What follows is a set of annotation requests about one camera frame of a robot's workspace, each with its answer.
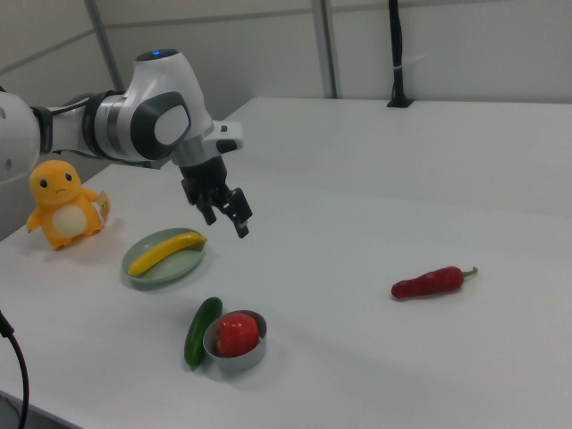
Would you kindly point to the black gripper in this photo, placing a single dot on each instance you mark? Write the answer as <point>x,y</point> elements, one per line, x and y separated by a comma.
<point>205,179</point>

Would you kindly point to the green cucumber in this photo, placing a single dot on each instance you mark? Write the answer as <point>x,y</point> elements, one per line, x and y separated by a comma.
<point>199,330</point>

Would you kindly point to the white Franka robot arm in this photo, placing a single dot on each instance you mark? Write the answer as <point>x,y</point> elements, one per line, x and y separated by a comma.
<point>156,89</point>

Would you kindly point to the grey metal bowl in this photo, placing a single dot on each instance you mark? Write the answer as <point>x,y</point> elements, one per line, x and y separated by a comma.
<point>241,359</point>

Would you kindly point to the yellow banana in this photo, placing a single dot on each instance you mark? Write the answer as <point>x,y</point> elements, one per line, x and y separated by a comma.
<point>165,252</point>

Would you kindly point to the pale green plate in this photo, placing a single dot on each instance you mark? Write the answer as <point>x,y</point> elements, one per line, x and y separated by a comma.
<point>174,272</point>

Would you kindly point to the red strawberry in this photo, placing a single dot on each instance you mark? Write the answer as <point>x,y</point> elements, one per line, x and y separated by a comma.
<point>237,333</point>

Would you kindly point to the orange plush toy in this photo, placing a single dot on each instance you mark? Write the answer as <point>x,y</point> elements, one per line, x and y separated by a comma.
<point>62,210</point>

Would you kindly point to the red chili pepper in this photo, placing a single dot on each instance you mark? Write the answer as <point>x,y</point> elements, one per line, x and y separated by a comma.
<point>429,282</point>

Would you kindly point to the black camera pole with base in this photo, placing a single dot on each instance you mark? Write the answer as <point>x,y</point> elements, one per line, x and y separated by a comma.
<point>397,53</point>

